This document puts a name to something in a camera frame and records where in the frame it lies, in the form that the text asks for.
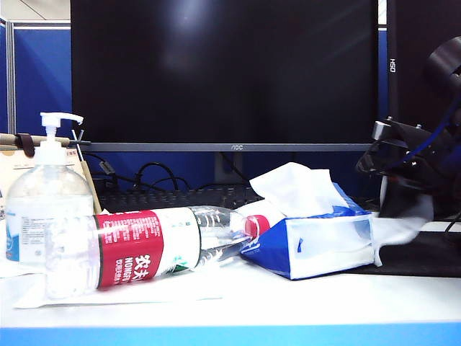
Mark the gray metal wire stand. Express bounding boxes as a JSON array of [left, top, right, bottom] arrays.
[[70, 128, 91, 163]]

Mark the clear pump sanitizer bottle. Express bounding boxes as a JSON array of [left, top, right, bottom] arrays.
[[4, 111, 95, 268]]

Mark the black AOC monitor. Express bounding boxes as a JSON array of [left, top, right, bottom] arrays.
[[70, 0, 381, 187]]

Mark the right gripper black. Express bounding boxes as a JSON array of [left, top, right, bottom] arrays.
[[355, 117, 461, 219]]

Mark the beige paper card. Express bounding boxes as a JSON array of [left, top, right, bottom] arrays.
[[0, 147, 83, 198]]

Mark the black mouse pad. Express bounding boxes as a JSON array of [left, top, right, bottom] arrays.
[[345, 230, 461, 278]]

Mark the blue partition panel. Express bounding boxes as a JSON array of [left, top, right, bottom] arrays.
[[13, 27, 72, 138]]

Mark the blue Tempo tissue pack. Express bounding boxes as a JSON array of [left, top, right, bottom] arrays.
[[233, 182, 383, 281]]

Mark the black looped cable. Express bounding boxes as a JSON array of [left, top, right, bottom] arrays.
[[135, 161, 192, 192]]

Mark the brown leather strap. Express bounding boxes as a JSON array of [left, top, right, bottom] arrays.
[[14, 132, 36, 159]]

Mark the black HSD monitor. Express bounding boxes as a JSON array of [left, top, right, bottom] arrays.
[[385, 0, 461, 221]]

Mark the flat white tissue sheet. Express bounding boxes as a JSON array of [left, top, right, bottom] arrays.
[[13, 265, 224, 310]]

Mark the black keyboard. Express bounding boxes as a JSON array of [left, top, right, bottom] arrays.
[[97, 183, 266, 214]]

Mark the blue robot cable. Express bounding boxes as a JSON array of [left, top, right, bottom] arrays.
[[388, 95, 461, 170]]

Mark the black cable with ferrite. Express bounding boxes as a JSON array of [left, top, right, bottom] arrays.
[[85, 153, 145, 192]]

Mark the wooden rod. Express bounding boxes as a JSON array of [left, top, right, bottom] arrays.
[[0, 132, 71, 148]]

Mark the Nongfu Spring water bottle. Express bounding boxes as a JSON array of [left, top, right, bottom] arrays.
[[45, 205, 272, 301]]

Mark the white tissue sheet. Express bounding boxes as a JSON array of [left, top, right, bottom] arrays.
[[249, 161, 350, 219], [13, 265, 224, 310], [370, 194, 435, 253]]

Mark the gray partition post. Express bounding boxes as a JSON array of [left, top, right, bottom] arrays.
[[5, 20, 17, 135]]

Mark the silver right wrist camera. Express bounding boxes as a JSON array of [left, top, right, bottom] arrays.
[[372, 120, 397, 141]]

